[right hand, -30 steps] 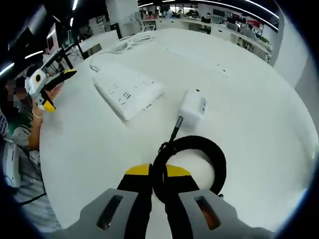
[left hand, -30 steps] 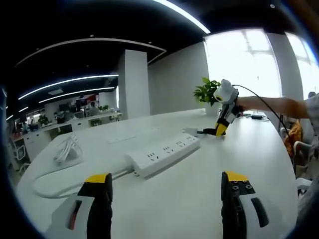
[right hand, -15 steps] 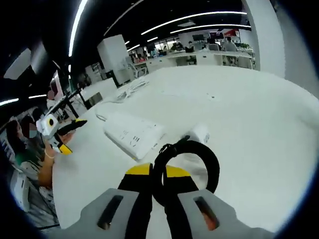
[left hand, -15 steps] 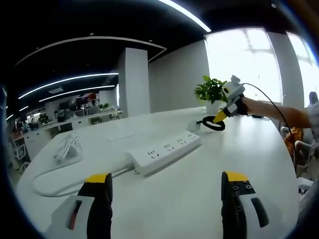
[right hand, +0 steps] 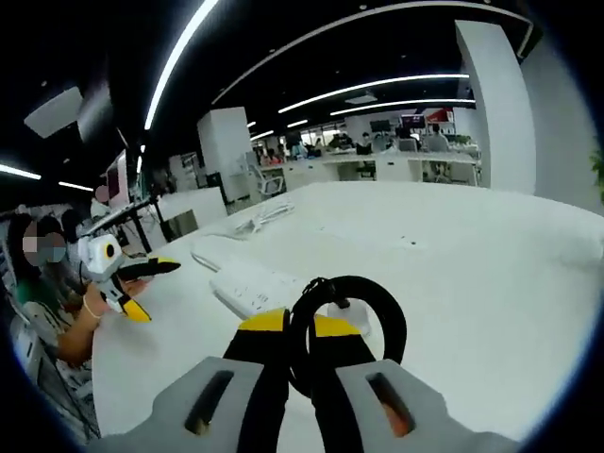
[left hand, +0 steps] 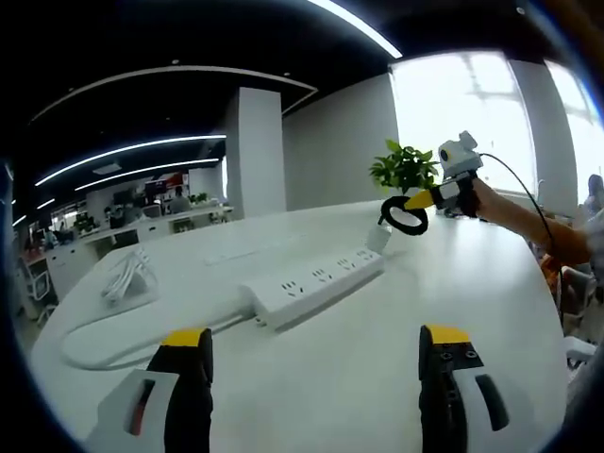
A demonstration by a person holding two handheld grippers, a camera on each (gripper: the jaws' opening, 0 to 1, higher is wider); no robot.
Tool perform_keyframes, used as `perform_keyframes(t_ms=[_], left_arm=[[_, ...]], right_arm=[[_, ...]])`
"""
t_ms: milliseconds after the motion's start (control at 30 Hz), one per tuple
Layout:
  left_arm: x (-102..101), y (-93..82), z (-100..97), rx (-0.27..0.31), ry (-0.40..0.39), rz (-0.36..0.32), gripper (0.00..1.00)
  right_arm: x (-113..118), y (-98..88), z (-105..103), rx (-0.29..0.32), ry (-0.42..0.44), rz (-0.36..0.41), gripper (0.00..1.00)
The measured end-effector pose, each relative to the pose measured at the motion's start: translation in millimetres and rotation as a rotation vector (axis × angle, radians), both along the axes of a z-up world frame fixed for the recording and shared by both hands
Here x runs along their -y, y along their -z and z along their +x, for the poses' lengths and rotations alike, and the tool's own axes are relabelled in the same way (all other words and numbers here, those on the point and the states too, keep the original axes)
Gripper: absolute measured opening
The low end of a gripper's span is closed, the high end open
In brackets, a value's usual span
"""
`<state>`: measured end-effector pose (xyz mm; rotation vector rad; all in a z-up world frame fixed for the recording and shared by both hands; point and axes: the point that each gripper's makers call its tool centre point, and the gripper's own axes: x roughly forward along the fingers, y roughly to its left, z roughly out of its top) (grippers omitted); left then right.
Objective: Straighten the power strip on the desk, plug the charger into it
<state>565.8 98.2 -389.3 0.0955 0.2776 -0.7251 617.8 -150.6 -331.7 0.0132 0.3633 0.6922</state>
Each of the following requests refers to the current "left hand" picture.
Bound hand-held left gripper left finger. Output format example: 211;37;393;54
84;327;213;453

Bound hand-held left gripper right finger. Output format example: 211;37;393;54
417;324;518;453

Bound black charger cable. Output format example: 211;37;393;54
378;194;431;237

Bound white charger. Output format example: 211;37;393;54
365;225;394;252

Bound white power strip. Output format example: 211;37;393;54
237;246;386;334

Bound white desk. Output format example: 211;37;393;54
27;199;568;453

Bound long ceiling light strip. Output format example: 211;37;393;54
309;0;404;60

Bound green potted plant white pot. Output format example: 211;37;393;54
369;139;441;197

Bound white office chair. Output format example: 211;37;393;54
17;258;59;325

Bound white power strip cable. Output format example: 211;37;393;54
59;309;260;373

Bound white cable bundle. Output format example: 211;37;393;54
100;248;160;309

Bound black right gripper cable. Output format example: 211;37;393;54
478;152;568;327

